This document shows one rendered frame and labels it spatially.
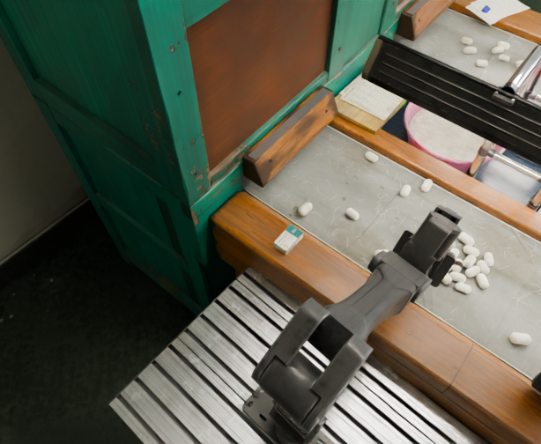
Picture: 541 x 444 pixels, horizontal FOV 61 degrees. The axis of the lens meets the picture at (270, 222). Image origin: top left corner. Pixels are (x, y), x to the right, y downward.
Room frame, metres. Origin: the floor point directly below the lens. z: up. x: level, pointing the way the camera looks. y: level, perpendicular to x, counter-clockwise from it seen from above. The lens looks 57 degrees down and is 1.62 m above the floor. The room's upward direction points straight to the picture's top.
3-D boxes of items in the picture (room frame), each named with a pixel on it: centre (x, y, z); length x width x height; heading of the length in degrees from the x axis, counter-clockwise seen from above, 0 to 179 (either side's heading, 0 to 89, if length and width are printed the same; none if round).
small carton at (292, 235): (0.51, -0.04, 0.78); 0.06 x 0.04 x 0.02; 141
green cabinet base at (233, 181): (1.24, -0.05, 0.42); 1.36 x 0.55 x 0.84; 141
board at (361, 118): (1.00, -0.31, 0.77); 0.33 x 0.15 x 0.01; 141
